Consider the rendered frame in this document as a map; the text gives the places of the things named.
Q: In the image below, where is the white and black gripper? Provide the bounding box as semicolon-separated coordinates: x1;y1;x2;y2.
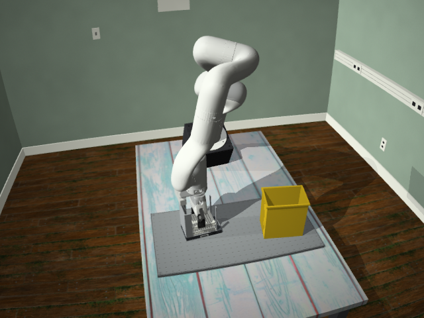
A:
189;193;207;229

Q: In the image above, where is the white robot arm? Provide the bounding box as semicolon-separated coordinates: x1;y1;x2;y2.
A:
171;36;260;206

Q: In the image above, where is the yellow open-top bin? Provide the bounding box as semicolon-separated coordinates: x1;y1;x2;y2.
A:
260;185;310;239

